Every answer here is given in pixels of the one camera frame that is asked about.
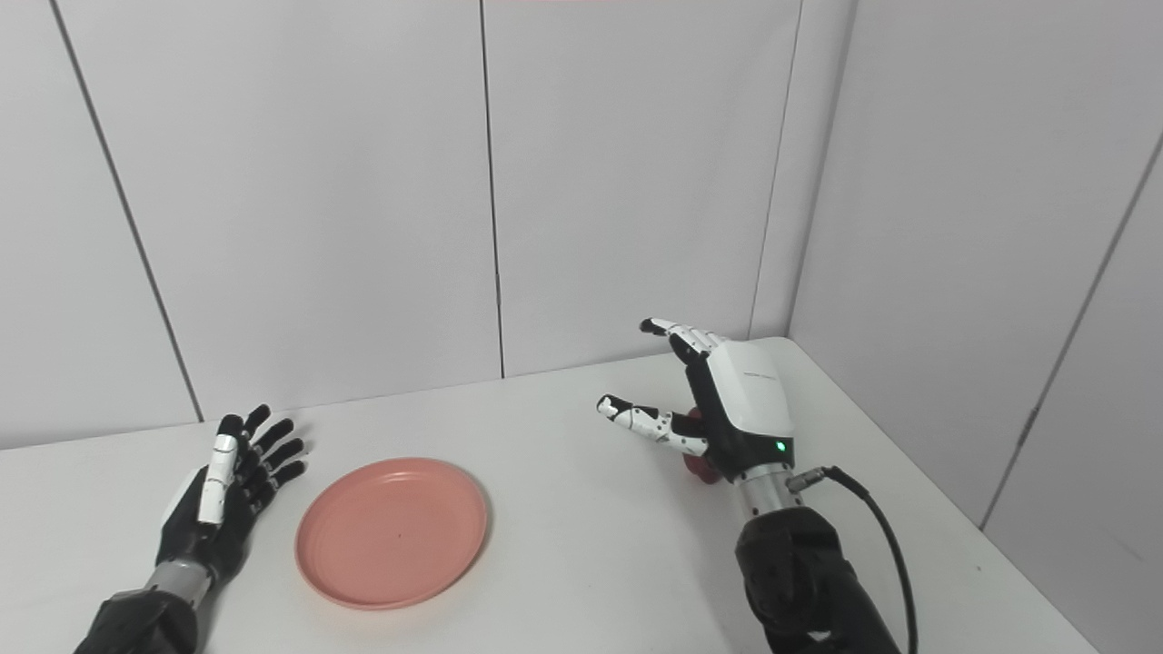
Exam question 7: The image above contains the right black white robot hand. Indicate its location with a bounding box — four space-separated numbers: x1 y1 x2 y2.
595 317 797 488

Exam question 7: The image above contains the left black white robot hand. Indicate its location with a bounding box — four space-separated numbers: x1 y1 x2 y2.
155 403 308 584

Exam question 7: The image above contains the red apple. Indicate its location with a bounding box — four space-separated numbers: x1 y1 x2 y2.
681 407 728 486

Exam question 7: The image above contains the pink round plate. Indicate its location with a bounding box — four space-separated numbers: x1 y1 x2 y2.
294 457 491 611

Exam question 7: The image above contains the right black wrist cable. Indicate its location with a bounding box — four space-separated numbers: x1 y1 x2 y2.
787 465 919 654

